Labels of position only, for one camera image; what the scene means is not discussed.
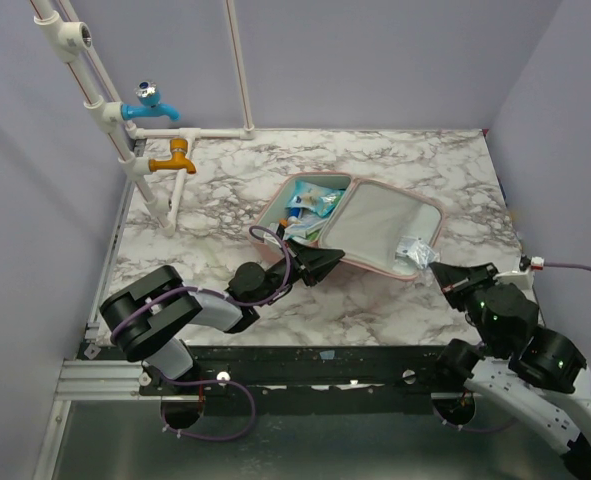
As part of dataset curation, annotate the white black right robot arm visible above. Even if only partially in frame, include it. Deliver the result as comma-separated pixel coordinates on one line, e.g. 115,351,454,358
429,256,591,479

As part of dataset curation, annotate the blue water tap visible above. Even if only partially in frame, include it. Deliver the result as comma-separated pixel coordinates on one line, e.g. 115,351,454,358
120,80,181,121

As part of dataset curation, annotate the white pvc pipe frame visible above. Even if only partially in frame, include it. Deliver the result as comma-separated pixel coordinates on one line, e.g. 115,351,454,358
30,1,256,237

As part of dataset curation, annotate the aluminium profile rail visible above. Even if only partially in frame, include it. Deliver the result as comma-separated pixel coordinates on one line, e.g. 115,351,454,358
55,360,142,401

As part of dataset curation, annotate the white blue tube bottle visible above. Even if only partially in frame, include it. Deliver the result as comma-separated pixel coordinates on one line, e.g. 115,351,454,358
286,207,304,226

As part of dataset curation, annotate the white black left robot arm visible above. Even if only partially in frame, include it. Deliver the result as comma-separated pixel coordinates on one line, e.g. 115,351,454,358
100,240,345,381

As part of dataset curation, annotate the pink medicine kit case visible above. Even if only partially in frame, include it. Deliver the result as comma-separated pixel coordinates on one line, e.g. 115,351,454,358
255,172,445,281

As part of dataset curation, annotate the blue cotton swab bag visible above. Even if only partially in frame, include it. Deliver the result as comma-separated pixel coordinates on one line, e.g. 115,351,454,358
287,180,345,218

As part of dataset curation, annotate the yellow water tap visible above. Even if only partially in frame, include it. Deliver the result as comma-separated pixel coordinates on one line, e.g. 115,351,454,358
148,137,196,175

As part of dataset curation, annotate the clear teal plastic packet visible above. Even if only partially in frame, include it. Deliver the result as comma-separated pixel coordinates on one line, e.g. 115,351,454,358
285,210,327,243

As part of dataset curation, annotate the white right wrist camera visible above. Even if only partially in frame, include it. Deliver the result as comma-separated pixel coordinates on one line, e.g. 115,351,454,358
494,255,546,291

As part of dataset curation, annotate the small blue white sachet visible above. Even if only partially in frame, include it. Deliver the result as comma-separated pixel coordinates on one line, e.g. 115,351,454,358
393,236,440,275

